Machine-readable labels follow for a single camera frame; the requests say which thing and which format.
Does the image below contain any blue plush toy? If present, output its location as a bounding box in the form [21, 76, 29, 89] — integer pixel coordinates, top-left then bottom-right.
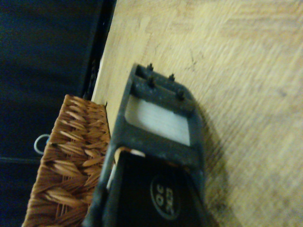
[34, 133, 51, 155]

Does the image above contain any brown wicker basket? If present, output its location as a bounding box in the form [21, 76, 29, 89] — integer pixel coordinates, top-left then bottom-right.
[22, 94, 113, 227]

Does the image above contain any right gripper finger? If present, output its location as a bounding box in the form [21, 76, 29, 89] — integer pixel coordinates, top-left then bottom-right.
[81, 62, 206, 227]

